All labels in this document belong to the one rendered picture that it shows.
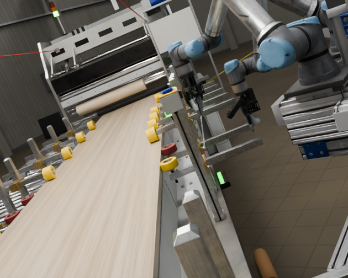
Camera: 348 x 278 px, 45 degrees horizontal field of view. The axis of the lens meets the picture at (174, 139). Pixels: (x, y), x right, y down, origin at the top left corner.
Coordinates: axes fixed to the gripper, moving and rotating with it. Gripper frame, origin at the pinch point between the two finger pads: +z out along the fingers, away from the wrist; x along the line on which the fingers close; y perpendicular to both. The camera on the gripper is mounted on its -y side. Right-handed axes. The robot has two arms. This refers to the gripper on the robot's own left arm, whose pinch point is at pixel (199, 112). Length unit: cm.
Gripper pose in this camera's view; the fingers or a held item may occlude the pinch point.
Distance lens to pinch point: 203.7
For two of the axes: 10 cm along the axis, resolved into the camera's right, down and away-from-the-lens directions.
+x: 8.6, -4.3, 2.6
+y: 3.3, 0.9, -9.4
